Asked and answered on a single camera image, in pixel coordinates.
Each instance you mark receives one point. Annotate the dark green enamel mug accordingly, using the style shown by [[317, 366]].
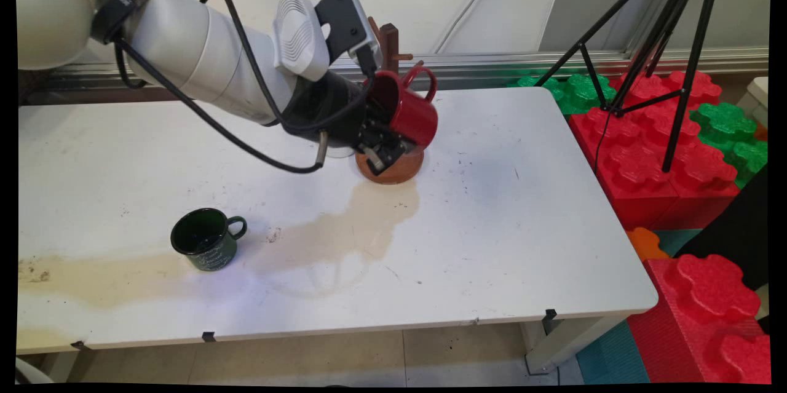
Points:
[[206, 242]]

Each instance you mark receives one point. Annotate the teal floor mat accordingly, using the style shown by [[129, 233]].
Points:
[[612, 356]]

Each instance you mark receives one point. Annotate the green foam block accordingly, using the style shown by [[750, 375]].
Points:
[[578, 91], [731, 134]]

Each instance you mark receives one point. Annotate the brown wooden mug tree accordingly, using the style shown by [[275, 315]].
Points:
[[403, 171]]

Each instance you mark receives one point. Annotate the white table leg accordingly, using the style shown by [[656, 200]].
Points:
[[565, 341]]

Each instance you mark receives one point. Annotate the red enamel mug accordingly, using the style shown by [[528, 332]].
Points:
[[415, 116]]

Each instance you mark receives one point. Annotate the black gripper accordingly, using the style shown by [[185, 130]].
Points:
[[326, 110]]

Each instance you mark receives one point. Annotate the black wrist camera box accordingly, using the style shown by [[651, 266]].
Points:
[[344, 21]]

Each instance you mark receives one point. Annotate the orange foam block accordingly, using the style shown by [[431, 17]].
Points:
[[645, 244]]

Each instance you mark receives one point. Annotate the large red foam block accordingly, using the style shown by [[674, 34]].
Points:
[[639, 165], [701, 319]]

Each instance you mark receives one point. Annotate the black tape piece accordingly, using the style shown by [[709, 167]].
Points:
[[209, 336], [80, 345], [549, 319]]

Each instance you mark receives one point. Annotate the aluminium window rail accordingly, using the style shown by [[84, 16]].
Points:
[[492, 67]]

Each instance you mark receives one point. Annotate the beige box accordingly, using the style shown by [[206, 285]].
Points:
[[757, 98]]

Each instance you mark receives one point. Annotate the black tripod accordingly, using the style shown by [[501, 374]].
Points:
[[670, 24]]

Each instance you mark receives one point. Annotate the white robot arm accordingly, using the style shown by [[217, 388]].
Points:
[[203, 55]]

